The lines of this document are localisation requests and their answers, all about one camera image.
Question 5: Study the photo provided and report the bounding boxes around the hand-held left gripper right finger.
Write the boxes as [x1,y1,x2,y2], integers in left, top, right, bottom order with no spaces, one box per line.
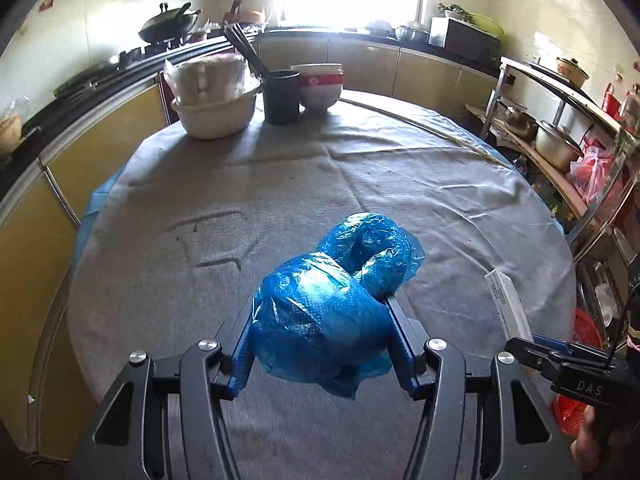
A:
[384,295,582,480]

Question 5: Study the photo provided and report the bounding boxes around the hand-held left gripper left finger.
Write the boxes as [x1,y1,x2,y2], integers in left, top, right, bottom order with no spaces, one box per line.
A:
[75,296,257,480]

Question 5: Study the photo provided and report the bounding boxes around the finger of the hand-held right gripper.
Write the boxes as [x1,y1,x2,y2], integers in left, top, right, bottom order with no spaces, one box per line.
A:
[504,332,613,379]

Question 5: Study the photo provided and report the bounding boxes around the white cardboard box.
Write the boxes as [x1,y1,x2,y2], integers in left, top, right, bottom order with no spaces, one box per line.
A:
[484,268,534,346]

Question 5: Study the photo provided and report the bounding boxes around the red mesh bag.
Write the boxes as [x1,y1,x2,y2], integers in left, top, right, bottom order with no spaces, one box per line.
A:
[550,307,607,437]

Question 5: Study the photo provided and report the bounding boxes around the blue plastic bag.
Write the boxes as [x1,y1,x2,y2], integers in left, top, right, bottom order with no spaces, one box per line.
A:
[250,212,426,400]

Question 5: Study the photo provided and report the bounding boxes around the person's right hand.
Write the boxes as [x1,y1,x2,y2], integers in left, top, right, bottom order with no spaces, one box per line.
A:
[570,405,599,476]

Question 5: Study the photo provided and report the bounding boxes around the pink plastic bag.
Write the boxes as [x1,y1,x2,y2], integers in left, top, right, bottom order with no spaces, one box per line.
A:
[569,129,632,206]

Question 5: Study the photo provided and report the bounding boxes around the grey tablecloth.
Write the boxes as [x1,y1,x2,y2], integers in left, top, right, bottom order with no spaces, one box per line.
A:
[67,88,579,480]

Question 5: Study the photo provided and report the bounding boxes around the large steel pot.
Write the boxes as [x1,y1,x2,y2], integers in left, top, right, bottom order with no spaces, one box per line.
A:
[534,119,586,174]

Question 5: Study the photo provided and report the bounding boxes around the small steel pot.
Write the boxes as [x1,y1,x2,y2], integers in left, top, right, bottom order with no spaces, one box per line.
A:
[502,104,539,141]

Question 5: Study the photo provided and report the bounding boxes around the large cream bowl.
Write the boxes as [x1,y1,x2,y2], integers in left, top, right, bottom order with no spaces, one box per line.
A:
[171,82,264,140]

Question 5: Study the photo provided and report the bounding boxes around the metal kitchen rack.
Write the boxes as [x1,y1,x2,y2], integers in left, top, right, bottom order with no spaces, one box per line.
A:
[479,55,640,313]

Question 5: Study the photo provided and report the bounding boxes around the black chopstick holder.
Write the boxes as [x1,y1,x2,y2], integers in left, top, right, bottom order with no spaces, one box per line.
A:
[261,69,303,126]

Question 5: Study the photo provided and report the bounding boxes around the stack of white bowls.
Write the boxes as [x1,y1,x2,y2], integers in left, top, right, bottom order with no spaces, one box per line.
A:
[289,62,346,113]

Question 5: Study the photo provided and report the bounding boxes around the lidded cream pot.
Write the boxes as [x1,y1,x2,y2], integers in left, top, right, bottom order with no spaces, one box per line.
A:
[556,57,591,86]

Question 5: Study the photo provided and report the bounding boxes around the plastic-wrapped white bowls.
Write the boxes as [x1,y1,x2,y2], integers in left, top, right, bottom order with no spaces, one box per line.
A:
[163,53,251,101]

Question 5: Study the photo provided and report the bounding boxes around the black chopsticks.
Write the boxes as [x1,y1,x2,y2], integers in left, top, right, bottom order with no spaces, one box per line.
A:
[223,23,271,76]

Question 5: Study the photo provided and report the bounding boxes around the black microwave oven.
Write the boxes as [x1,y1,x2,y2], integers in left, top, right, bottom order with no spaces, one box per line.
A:
[428,16,503,66]

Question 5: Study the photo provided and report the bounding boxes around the gas stove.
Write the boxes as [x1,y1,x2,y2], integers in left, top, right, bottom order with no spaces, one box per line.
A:
[54,35,237,98]

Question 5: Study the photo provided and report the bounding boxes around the woven basket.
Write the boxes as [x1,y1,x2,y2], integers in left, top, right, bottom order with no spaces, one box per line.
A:
[0,112,24,156]

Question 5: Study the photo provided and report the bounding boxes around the black wok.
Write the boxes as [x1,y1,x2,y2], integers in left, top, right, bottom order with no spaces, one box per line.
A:
[138,1,202,44]

